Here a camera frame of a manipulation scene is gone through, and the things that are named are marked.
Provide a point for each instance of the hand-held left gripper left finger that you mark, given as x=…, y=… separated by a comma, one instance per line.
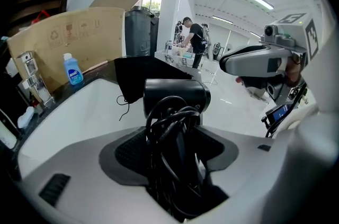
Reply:
x=79, y=164

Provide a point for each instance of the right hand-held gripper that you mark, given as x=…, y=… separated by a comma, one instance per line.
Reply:
x=291, y=32

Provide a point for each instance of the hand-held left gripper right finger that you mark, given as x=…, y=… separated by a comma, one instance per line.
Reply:
x=246, y=164

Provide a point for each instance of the black cloth bag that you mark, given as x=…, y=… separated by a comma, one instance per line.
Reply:
x=148, y=69

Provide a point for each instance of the person's right hand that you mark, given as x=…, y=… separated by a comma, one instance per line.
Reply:
x=292, y=72

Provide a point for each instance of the small black screen device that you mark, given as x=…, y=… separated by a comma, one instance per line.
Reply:
x=278, y=113

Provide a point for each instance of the white bottle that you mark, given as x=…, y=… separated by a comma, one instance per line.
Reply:
x=6, y=135

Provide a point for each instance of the white work table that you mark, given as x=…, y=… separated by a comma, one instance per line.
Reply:
x=169, y=54

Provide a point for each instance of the blue dish soap bottle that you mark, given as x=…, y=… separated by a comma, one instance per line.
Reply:
x=73, y=72

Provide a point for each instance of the chrome faucet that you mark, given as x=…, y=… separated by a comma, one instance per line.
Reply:
x=35, y=77

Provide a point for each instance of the dark grey trash bin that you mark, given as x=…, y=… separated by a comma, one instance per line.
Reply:
x=139, y=32

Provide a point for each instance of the brown cardboard box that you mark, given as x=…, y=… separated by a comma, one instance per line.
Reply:
x=79, y=37

